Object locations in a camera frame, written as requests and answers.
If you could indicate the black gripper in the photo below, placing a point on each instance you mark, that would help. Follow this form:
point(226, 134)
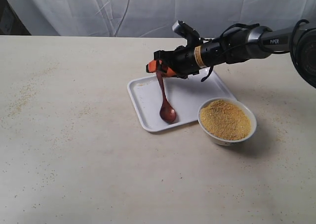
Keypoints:
point(178, 63)

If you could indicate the brown wooden spoon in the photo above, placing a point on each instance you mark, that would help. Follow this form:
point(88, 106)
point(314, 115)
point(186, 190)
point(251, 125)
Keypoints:
point(167, 112)

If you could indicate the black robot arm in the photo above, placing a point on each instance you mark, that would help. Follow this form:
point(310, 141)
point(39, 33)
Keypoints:
point(237, 44)

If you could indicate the yellow-brown granular powder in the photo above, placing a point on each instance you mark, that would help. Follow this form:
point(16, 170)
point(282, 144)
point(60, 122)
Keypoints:
point(225, 120)

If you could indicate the white square plastic tray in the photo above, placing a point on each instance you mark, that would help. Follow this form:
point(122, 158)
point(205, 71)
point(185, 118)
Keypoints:
point(185, 95)

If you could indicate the white backdrop cloth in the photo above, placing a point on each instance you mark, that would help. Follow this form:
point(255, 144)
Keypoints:
point(154, 18)

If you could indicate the white ceramic bowl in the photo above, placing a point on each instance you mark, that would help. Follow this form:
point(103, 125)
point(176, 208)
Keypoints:
point(246, 110)

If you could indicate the dark object behind cloth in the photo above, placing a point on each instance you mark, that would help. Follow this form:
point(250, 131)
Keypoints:
point(10, 24)

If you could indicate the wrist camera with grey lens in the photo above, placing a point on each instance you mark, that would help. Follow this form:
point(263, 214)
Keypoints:
point(185, 31)

